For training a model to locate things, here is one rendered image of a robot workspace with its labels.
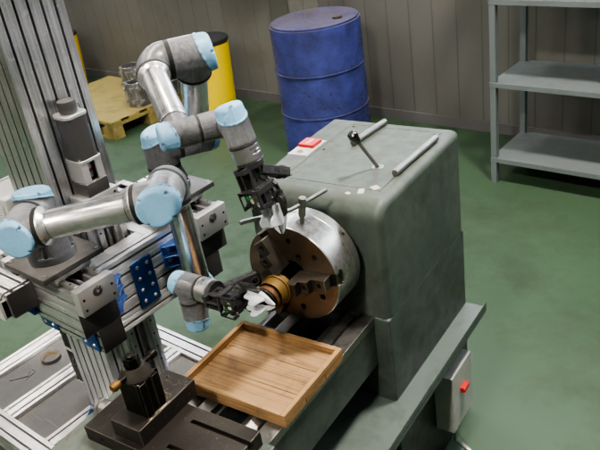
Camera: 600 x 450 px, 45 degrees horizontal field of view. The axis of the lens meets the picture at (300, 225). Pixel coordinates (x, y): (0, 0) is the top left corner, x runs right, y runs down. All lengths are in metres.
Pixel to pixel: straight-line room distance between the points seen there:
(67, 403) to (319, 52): 2.98
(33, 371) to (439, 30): 3.72
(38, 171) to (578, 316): 2.52
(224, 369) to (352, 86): 3.52
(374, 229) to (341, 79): 3.28
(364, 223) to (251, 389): 0.57
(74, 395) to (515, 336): 2.01
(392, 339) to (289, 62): 3.29
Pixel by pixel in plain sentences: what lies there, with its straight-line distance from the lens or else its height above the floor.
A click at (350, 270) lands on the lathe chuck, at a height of 1.09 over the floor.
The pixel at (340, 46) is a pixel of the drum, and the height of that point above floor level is 0.83.
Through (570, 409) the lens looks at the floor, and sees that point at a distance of 3.27.
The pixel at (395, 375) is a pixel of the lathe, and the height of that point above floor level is 0.64.
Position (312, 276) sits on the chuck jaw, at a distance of 2.08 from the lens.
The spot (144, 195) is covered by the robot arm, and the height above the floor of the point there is 1.42.
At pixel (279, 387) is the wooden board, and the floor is 0.88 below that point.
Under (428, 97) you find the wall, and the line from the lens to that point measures 5.94.
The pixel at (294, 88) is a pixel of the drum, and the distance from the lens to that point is 5.36.
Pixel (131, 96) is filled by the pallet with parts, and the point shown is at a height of 0.27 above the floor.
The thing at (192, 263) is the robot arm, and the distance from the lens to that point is 2.27.
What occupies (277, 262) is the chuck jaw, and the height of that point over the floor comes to 1.14.
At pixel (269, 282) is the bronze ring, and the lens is 2.06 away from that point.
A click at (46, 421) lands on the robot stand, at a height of 0.21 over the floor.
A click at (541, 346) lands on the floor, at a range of 3.56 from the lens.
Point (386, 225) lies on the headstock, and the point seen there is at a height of 1.18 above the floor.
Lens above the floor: 2.22
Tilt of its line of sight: 28 degrees down
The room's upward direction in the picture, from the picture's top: 9 degrees counter-clockwise
